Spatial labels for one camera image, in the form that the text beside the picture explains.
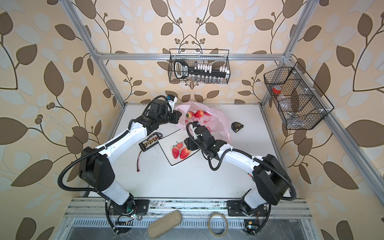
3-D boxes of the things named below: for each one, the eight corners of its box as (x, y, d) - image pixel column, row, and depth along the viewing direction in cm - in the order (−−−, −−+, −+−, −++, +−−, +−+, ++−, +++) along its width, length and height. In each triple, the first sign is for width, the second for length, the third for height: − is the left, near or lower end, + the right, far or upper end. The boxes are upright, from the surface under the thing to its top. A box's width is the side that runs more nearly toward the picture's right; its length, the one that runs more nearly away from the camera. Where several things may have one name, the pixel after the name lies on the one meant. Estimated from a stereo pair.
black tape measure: (235, 132, 105) (236, 130, 103) (228, 127, 108) (229, 125, 106) (242, 127, 108) (243, 125, 106) (235, 121, 111) (236, 119, 109)
